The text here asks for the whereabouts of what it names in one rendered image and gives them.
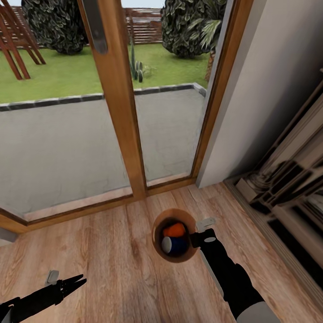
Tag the door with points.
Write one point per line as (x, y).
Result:
(107, 102)

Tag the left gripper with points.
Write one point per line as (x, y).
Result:
(54, 294)

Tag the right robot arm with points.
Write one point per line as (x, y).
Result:
(231, 279)

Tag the wood fireplace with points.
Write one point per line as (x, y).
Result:
(283, 196)

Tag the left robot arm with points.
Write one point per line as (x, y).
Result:
(54, 291)

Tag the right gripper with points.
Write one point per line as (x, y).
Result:
(196, 237)

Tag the trash can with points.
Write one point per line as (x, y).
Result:
(164, 220)

